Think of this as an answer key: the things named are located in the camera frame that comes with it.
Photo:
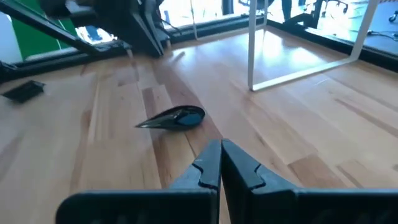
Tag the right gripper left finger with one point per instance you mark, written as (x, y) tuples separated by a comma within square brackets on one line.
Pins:
[(208, 168)]

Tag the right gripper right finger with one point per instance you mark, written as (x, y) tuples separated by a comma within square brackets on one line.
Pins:
[(239, 174)]

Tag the black teardrop mini plate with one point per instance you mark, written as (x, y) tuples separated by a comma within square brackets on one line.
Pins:
[(177, 119)]

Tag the black square mini plate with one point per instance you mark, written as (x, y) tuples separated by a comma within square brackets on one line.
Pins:
[(24, 91)]

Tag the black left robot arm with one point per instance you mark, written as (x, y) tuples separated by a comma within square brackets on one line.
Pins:
[(124, 18)]

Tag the white perforated metal shelf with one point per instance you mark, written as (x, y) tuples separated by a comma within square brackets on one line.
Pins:
[(252, 46)]

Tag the black office chair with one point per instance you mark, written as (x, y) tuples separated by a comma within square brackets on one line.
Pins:
[(334, 4)]

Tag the black desk beam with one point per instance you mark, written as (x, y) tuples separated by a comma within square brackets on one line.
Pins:
[(53, 29)]

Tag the black caster base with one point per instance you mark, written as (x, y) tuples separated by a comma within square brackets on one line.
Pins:
[(394, 16)]

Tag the black aluminium table frame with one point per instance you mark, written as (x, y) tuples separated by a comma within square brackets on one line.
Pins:
[(342, 46)]

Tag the black curved bracket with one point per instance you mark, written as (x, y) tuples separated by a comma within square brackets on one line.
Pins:
[(300, 20)]

